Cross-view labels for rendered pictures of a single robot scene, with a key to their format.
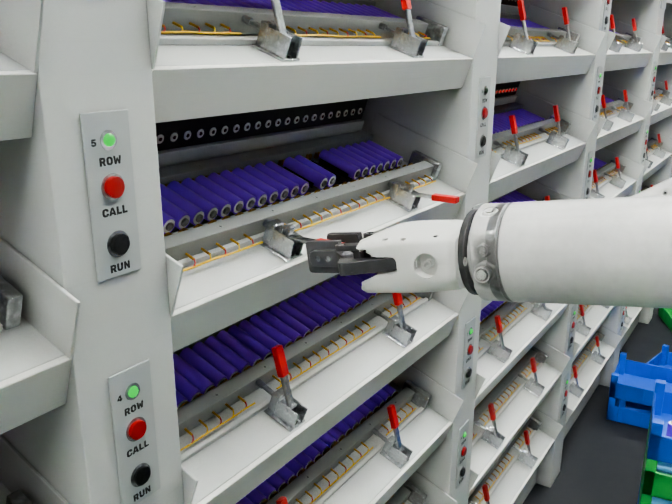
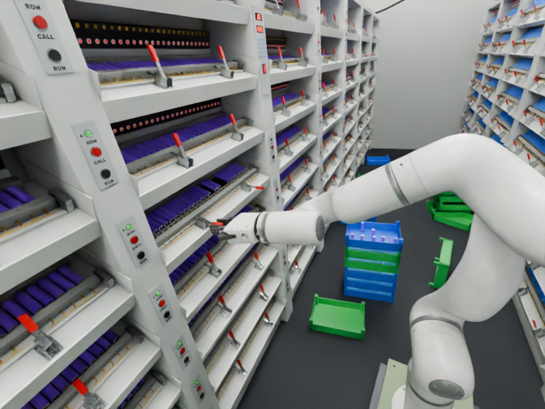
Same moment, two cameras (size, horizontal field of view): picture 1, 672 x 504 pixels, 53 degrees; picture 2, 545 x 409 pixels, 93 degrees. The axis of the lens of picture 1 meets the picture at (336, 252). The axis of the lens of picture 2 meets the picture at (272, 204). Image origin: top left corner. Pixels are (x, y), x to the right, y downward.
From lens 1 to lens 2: 23 cm
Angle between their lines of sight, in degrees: 12
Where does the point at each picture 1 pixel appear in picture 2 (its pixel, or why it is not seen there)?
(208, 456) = (190, 294)
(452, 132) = (261, 157)
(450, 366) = not seen: hidden behind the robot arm
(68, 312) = (129, 282)
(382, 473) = (255, 274)
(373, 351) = not seen: hidden behind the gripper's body
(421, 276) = (244, 239)
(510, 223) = (268, 223)
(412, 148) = (249, 162)
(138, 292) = (152, 264)
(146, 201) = (147, 238)
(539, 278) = (278, 239)
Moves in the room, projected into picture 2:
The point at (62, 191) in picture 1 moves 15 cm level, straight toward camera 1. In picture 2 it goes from (117, 248) to (119, 294)
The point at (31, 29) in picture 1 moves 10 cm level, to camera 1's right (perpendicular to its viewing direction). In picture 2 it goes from (91, 208) to (145, 200)
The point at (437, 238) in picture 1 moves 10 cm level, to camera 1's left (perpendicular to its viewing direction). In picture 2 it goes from (246, 227) to (208, 234)
